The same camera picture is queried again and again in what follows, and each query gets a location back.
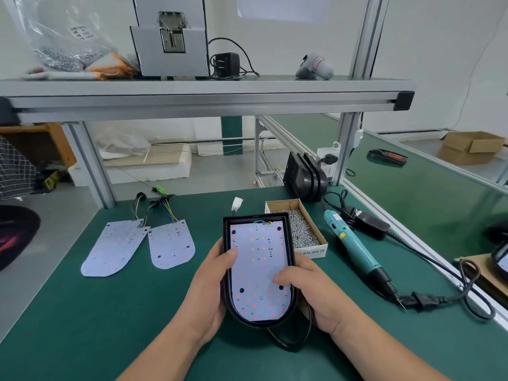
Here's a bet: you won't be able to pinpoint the green conveyor belt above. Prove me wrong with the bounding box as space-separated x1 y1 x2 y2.
262 114 508 274

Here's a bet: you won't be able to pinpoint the teal electric screwdriver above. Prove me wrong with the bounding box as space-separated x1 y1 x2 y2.
323 209 408 312

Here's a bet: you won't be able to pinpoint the white wall cable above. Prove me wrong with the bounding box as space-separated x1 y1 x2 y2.
456 29 498 132

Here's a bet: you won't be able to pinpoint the open cardboard box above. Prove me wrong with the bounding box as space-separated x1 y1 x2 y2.
437 131 506 166

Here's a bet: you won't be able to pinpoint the grey metal screw feeder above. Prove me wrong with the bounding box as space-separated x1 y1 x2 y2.
130 0 210 78

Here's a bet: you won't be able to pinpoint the person's right forearm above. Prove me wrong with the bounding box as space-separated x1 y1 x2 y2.
325 307 455 381

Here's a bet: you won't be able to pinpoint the black plug adapter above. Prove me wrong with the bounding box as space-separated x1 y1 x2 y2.
209 52 241 80

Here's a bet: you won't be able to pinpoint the coloured wire harness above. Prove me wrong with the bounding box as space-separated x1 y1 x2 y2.
130 191 151 230
144 193 180 231

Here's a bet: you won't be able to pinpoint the black power adapter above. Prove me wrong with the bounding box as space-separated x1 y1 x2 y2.
352 209 392 240

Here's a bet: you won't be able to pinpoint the clear plastic bag of screws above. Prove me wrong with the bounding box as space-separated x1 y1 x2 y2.
7 0 116 72

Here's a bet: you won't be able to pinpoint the black tray with red tool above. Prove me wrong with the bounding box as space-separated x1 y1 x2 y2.
366 148 409 167

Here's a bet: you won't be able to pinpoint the black power cable with plug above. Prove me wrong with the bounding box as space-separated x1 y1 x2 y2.
387 230 495 323

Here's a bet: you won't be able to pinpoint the person's left forearm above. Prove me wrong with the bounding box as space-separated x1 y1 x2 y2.
116 313 213 381

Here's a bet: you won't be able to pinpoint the black lamp unit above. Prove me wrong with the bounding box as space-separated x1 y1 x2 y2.
486 221 508 275

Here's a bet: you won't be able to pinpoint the thin black cable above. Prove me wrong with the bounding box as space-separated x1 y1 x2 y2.
208 37 261 78

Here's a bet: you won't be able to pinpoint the aluminium workbench frame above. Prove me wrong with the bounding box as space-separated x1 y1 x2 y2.
0 0 416 211

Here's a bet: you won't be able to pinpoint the cardboard screw box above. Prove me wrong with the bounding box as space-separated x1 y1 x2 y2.
265 198 329 259

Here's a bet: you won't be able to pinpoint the orange and white gloves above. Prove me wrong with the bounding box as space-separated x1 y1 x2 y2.
22 52 140 81

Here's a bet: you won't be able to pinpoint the checkered fabric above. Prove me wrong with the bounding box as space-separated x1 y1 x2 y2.
0 135 37 201

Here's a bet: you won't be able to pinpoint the metal rack frame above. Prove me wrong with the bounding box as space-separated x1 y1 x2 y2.
254 116 287 188

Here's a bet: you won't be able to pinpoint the white foam box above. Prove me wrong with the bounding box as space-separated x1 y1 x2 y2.
67 143 193 186

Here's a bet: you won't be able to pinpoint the stack of black lamp housings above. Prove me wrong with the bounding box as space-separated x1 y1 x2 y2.
283 151 329 203

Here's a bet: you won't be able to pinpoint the black lamp housing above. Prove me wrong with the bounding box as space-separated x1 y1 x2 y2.
222 214 299 328

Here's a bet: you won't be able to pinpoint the person's left hand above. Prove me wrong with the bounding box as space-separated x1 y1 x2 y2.
180 238 239 342

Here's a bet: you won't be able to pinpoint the black round cushion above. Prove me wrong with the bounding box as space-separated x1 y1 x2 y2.
0 205 41 273

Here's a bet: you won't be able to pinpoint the white LED circuit board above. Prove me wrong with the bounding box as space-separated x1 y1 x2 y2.
148 219 196 270
80 220 151 278
230 221 293 323

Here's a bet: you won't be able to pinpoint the green pillar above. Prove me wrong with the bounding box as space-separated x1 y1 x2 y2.
221 115 243 156

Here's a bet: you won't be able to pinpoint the clear plastic sheet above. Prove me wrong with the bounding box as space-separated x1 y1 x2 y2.
94 128 152 160

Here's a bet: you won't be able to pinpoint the black lamp cable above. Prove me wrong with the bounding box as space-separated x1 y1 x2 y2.
265 299 315 352

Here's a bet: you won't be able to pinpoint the pile of silver screws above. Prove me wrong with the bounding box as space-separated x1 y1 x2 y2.
271 208 320 247

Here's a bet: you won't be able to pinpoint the white power strip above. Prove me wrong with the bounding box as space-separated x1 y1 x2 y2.
316 141 343 176

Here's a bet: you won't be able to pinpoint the person's right hand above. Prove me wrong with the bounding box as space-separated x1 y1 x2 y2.
273 258 351 334

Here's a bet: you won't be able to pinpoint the wooden cabinet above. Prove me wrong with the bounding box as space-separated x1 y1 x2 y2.
0 122 77 170

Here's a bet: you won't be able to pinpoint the white handheld tool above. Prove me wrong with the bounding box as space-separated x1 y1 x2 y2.
295 52 335 81

